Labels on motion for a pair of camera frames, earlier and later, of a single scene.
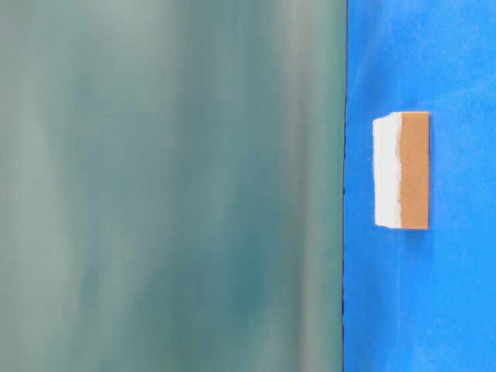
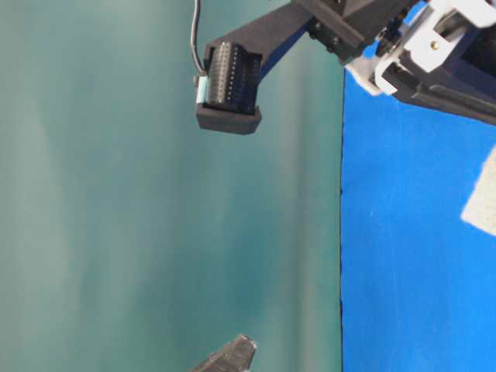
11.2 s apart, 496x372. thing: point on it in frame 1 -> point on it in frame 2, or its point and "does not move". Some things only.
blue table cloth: x=422 y=300 does not move
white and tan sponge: x=401 y=177 -> x=480 y=208
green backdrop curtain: x=173 y=185 does not move
